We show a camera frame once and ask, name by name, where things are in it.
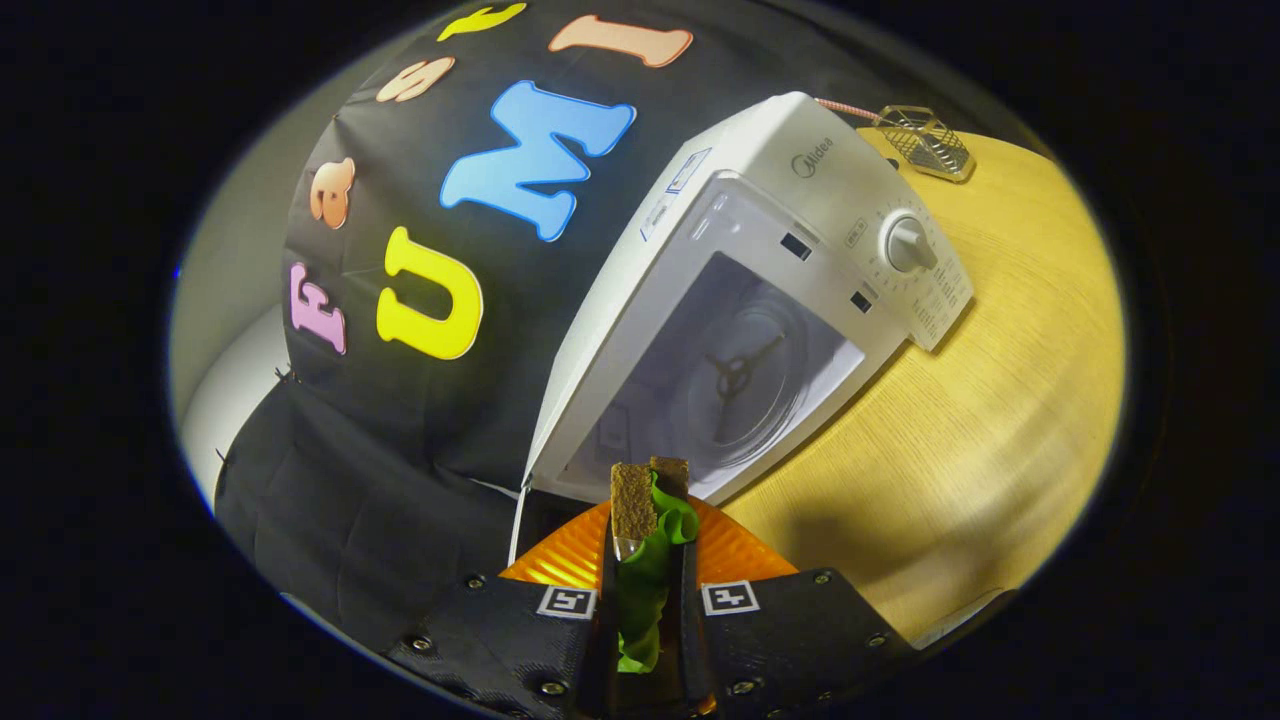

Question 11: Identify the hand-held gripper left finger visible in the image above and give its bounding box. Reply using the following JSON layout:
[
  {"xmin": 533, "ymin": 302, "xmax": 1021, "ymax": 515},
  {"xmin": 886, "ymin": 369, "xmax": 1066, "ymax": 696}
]
[{"xmin": 385, "ymin": 500, "xmax": 616, "ymax": 720}]

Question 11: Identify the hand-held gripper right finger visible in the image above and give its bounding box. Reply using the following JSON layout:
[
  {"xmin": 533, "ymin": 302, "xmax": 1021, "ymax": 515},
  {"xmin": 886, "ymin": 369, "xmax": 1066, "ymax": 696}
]
[{"xmin": 680, "ymin": 495, "xmax": 916, "ymax": 719}]

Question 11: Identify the sandwich with green lettuce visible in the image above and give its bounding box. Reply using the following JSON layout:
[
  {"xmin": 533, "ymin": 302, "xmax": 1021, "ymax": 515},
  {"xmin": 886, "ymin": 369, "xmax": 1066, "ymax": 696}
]
[{"xmin": 608, "ymin": 455, "xmax": 701, "ymax": 674}]

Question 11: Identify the white microwave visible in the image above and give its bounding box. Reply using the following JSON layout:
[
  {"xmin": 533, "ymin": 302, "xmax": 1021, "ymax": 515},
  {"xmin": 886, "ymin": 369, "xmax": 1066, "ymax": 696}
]
[{"xmin": 508, "ymin": 92, "xmax": 974, "ymax": 566}]

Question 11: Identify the wire mesh holder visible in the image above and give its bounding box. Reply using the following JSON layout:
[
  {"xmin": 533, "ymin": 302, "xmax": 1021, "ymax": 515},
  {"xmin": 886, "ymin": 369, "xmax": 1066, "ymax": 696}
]
[{"xmin": 875, "ymin": 104, "xmax": 977, "ymax": 184}]

